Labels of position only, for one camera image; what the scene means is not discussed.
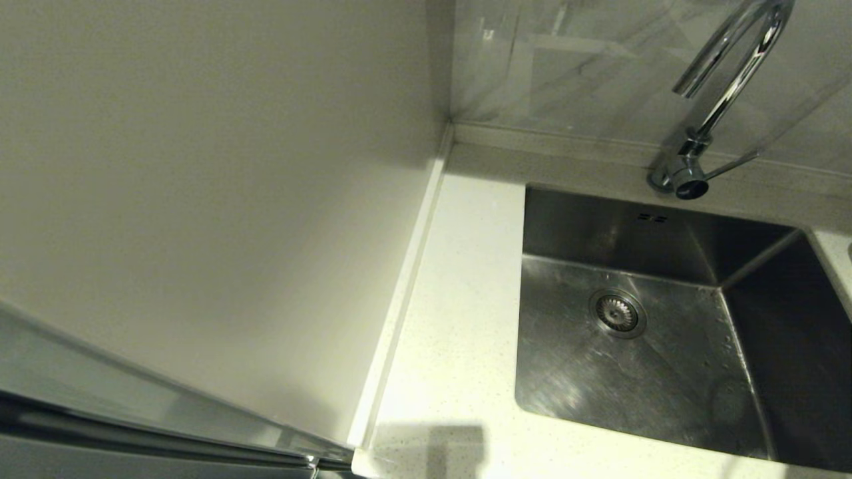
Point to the stainless steel sink basin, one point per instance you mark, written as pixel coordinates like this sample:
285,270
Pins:
566,372

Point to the white countertop upstand strip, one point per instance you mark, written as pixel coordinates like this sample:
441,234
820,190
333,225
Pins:
399,299

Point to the round metal drain strainer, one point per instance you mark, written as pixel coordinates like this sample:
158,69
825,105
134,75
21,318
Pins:
618,313

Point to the chrome gooseneck faucet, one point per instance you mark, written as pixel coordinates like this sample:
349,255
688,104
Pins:
739,73

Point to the stainless steel appliance door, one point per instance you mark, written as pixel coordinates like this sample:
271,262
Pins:
100,412

